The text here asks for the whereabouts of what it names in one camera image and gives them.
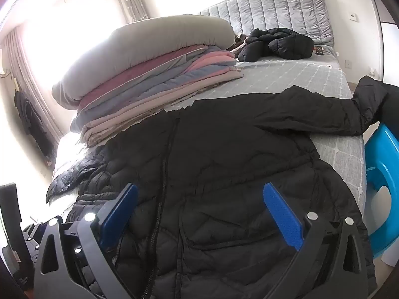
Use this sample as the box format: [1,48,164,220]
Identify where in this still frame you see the blue-grey folded quilt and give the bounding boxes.
[70,45,237,133]

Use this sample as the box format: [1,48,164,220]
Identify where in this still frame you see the large black puffer jacket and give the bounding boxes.
[47,76,399,299]

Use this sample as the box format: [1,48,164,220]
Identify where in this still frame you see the pink folded blanket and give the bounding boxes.
[187,51,236,72]

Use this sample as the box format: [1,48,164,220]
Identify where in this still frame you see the mauve folded blanket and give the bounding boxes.
[79,45,208,109]

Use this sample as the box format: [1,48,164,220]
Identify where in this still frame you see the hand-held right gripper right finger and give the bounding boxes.
[263,183,370,299]

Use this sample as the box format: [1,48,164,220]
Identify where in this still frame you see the thick beige folded quilt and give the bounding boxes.
[51,15,235,110]

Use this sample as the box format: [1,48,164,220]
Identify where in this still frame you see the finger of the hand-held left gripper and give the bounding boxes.
[22,221,42,258]

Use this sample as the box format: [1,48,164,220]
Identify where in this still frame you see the blue plastic stool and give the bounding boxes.
[363,121,399,259]

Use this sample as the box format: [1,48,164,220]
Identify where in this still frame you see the dark hanging clothes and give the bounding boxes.
[14,90,52,162]

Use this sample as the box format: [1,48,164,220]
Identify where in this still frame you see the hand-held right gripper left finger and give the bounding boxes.
[33,183,138,299]

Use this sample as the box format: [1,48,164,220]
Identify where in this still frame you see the brown garment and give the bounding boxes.
[226,33,253,53]

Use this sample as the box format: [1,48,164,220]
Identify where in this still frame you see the grey padded headboard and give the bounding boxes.
[199,0,335,46]

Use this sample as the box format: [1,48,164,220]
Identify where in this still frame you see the white and grey wardrobe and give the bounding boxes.
[376,0,399,84]

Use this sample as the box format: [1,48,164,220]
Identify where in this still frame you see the bed with grey quilted cover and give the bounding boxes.
[51,45,367,225]

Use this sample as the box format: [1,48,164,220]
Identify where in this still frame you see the tan folded blanket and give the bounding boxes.
[80,69,244,148]

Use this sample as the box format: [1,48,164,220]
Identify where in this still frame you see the small black puffer jacket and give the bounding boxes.
[238,28,315,62]

